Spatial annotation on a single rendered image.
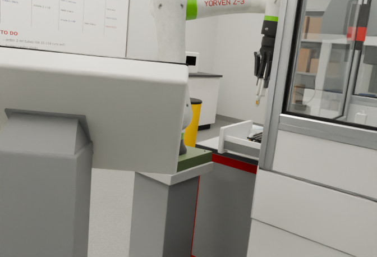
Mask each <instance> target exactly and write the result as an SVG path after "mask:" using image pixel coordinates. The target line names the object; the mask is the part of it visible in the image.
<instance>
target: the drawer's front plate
mask: <svg viewBox="0 0 377 257"><path fill-rule="evenodd" d="M252 125H253V121H251V120H248V121H244V122H240V123H235V124H232V125H228V126H224V127H221V128H220V134H219V144H218V153H221V154H222V153H225V152H228V151H227V150H224V141H225V138H226V135H228V136H232V137H236V138H239V139H244V140H248V139H247V137H248V136H249V132H250V128H252Z"/></svg>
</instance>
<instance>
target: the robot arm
mask: <svg viewBox="0 0 377 257"><path fill-rule="evenodd" d="M280 5H281V0H150V5H149V8H150V13H151V15H152V16H153V17H154V19H155V26H156V31H157V41H158V53H159V61H166V62H177V63H186V54H185V25H186V21H187V20H194V19H201V18H205V17H211V16H218V15H226V14H233V13H264V14H265V15H264V21H263V26H262V30H261V34H264V36H263V37H262V41H261V48H260V50H259V51H257V52H254V56H255V66H254V76H256V77H257V78H258V80H257V83H256V86H257V90H256V95H259V96H260V97H264V96H265V92H266V88H268V85H269V81H270V74H271V69H272V61H273V53H274V46H275V37H276V33H277V25H278V17H279V9H280ZM260 56H261V60H260ZM266 63H267V64H266ZM265 68H266V71H265ZM264 72H265V77H263V76H264ZM191 120H192V108H191V102H190V95H189V87H187V95H186V104H185V112H184V117H183V125H182V134H181V142H180V150H179V155H183V154H186V152H187V149H186V147H185V144H184V139H183V138H184V134H185V128H186V127H187V126H188V125H189V124H190V122H191Z"/></svg>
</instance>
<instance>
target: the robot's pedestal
mask: <svg viewBox="0 0 377 257"><path fill-rule="evenodd" d="M213 163H214V162H207V163H204V164H201V165H198V166H195V167H192V168H188V169H185V170H183V171H179V172H176V174H174V175H168V174H161V173H147V172H135V177H134V192H133V201H132V216H131V231H130V247H129V255H128V257H190V255H191V244H192V234H193V228H194V218H195V208H196V197H197V187H198V181H199V175H202V174H204V173H207V172H210V171H212V170H213Z"/></svg>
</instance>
